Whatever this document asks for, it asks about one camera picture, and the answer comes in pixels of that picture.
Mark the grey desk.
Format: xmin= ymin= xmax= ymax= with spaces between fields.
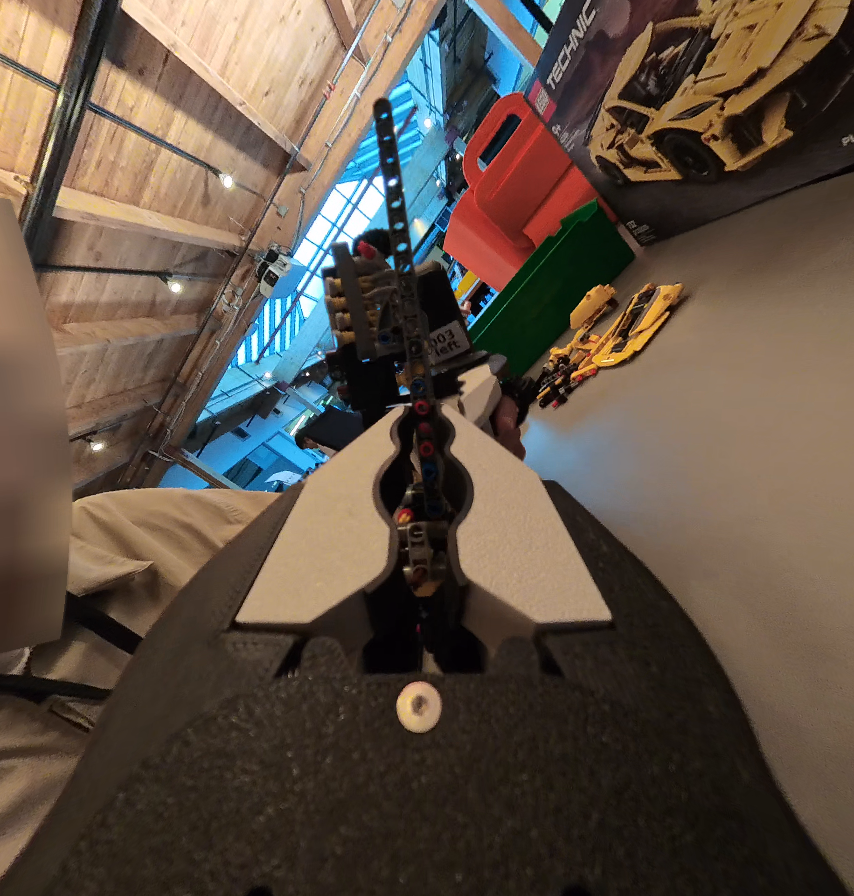
xmin=462 ymin=164 xmax=854 ymax=896

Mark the small yellow toy car panel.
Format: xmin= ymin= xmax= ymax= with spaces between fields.
xmin=569 ymin=284 xmax=618 ymax=331

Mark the green storage bin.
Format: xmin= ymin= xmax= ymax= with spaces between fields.
xmin=467 ymin=198 xmax=636 ymax=380

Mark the black toy brick engine assembly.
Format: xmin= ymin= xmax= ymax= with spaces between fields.
xmin=320 ymin=98 xmax=471 ymax=634

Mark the large yellow toy car panel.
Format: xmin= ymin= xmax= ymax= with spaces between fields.
xmin=591 ymin=281 xmax=685 ymax=369

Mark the yellow black toy brick subassembly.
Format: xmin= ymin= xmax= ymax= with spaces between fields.
xmin=534 ymin=328 xmax=610 ymax=410

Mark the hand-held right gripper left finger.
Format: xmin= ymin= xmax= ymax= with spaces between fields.
xmin=234 ymin=406 xmax=410 ymax=658

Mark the ceiling camera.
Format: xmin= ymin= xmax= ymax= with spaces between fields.
xmin=254 ymin=244 xmax=292 ymax=286

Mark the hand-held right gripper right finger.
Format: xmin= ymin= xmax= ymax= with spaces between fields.
xmin=441 ymin=405 xmax=614 ymax=658

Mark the yellow car toy set box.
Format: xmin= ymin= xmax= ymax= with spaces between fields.
xmin=523 ymin=0 xmax=854 ymax=247

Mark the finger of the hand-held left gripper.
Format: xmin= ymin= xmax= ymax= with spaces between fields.
xmin=455 ymin=364 xmax=503 ymax=429

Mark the person's left hand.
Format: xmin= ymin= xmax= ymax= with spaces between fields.
xmin=493 ymin=405 xmax=527 ymax=461

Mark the black strap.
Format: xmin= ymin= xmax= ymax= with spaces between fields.
xmin=0 ymin=595 xmax=146 ymax=703

